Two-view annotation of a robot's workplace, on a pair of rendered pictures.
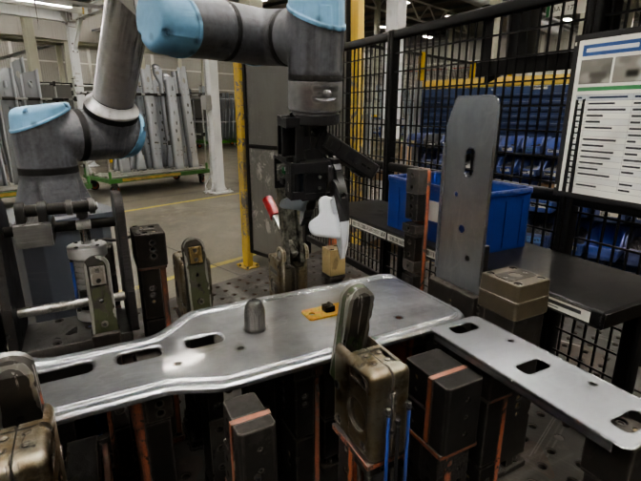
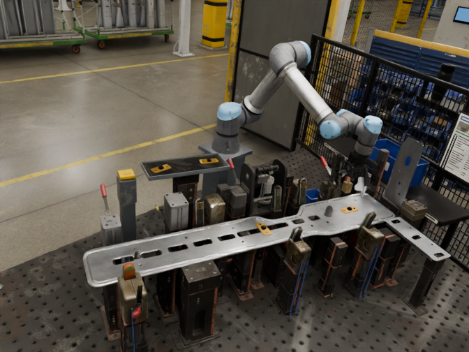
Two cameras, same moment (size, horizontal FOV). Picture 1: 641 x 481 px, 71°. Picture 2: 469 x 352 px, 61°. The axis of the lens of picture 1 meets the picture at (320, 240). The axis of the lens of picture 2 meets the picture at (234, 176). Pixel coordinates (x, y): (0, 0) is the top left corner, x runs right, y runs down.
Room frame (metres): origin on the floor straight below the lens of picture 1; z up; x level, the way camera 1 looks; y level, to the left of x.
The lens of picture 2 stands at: (-0.89, 0.58, 2.00)
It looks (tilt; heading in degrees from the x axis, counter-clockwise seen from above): 30 degrees down; 359
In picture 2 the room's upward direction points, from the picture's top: 7 degrees clockwise
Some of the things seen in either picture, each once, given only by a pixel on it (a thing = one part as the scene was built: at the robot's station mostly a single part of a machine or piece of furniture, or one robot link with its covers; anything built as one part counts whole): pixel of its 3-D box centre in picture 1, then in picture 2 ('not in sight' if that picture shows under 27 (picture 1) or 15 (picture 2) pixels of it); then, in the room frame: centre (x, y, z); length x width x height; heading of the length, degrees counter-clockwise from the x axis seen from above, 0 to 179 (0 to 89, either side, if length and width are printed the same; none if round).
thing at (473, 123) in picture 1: (463, 196); (403, 172); (0.78, -0.25, 1.17); 0.12 x 0.01 x 0.34; 28
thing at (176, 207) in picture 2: not in sight; (174, 238); (0.45, 0.77, 0.90); 0.13 x 0.10 x 0.41; 28
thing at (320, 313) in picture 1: (328, 308); (349, 209); (0.67, -0.01, 1.01); 0.08 x 0.04 x 0.01; 118
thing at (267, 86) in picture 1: (294, 156); (274, 64); (3.33, 0.19, 1.00); 1.34 x 0.14 x 2.00; 47
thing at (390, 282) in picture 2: (482, 436); (394, 255); (0.57, -0.24, 0.84); 0.11 x 0.06 x 0.29; 28
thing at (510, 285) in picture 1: (503, 372); (403, 235); (0.68, -0.32, 0.88); 0.08 x 0.08 x 0.36; 28
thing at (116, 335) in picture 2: not in sight; (111, 295); (0.16, 0.96, 0.84); 0.18 x 0.06 x 0.29; 28
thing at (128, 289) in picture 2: not in sight; (134, 323); (0.02, 0.83, 0.88); 0.15 x 0.11 x 0.36; 28
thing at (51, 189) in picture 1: (51, 188); (226, 139); (0.99, 0.60, 1.15); 0.15 x 0.15 x 0.10
